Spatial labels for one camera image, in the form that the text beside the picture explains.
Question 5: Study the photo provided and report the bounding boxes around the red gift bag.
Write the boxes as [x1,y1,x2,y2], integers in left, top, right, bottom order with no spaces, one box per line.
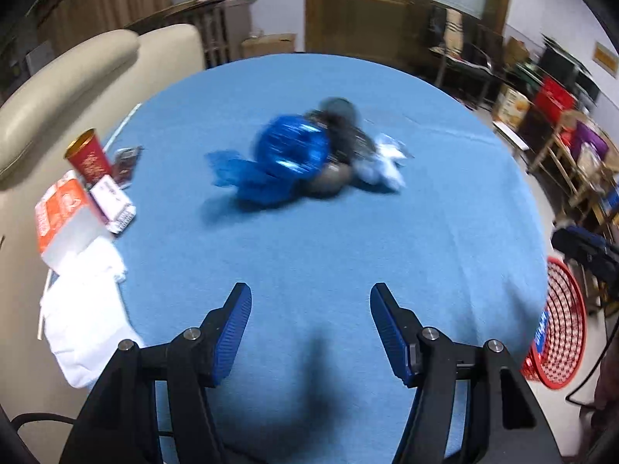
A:
[532,75,578,119]

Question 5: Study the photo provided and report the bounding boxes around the purple bag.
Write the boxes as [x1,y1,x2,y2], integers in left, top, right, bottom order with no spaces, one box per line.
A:
[573,121,610,160]

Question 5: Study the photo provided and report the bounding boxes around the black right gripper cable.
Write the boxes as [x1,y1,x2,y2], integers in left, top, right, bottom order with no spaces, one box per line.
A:
[565,338,615,407]

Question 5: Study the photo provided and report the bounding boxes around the dark snack packet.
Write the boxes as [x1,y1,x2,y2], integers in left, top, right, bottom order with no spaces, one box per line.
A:
[112,145,143,190]

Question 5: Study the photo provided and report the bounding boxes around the wicker chair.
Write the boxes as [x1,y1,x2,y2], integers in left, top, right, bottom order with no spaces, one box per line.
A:
[529,109,619,233]

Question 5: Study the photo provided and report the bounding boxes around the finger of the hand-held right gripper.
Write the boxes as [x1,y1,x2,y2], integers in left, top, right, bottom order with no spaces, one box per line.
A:
[552,226,614,263]

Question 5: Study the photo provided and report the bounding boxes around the beige leather sofa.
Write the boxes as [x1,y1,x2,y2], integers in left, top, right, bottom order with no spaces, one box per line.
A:
[0,24,206,464]

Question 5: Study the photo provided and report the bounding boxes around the dark plastic bag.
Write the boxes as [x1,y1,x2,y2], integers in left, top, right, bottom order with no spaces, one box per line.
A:
[304,97,378,199]

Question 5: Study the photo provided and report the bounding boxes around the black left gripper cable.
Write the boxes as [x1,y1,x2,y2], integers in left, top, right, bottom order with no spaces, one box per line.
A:
[10,412,78,440]

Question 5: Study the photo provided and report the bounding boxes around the red paper cup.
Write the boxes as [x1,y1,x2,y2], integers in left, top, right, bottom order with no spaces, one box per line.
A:
[64,128,113,187]

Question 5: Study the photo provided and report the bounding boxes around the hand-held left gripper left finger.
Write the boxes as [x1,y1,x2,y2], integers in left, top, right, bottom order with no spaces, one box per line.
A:
[58,281,253,464]

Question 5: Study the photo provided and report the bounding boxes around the wooden slatted crib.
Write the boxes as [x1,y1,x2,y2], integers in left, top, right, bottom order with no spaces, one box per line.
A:
[126,0,262,68]

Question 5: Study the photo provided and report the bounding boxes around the blue tablecloth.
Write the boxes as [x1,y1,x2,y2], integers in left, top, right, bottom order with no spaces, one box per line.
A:
[104,52,547,464]

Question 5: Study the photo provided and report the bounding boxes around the striped towel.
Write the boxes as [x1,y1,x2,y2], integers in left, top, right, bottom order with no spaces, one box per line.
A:
[442,7,462,54]

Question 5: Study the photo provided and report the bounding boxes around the yellow white carton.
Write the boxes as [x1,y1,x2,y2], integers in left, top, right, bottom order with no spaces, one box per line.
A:
[493,84,532,131]

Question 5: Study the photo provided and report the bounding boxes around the small open cardboard box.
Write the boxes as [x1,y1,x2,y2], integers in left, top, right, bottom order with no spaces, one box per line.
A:
[503,36,530,66]

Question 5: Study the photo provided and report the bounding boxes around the black metal armchair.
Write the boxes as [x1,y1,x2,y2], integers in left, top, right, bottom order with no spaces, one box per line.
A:
[426,5,504,107]

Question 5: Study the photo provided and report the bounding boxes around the brown cardboard box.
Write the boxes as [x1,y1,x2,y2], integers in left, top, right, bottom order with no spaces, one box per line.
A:
[241,33,297,59]

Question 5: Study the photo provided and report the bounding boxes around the small white pink box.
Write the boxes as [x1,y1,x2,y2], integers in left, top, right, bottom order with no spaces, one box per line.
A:
[89,175,136,235]

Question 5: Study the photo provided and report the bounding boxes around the orange white tissue box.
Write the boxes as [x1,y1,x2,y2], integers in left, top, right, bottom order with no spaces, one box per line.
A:
[35,170,108,271]

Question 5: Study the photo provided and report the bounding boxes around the blue plastic bag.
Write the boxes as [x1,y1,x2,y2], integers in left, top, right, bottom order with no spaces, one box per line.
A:
[205,113,334,204]

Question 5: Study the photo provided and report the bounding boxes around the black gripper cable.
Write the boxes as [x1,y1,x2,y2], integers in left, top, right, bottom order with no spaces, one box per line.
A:
[565,338,615,407]
[10,412,78,440]

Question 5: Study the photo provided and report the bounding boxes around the black monitor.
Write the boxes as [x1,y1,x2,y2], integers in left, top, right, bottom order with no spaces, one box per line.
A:
[537,41,600,102]

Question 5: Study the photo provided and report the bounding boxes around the orange wall sign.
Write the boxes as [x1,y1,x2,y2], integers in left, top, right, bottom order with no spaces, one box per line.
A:
[594,41,619,75]

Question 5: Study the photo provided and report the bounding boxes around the blue carton box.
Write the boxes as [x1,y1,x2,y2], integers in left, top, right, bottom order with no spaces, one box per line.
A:
[529,309,549,363]

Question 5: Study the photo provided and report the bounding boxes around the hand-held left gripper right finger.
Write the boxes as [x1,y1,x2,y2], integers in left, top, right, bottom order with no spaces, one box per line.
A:
[370,283,564,464]

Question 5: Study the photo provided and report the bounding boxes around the wooden double door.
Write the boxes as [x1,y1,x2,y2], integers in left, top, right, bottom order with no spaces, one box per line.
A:
[304,0,516,78]

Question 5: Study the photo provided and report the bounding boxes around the red plastic basket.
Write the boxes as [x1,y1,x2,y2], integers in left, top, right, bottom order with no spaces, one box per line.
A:
[521,257,587,391]

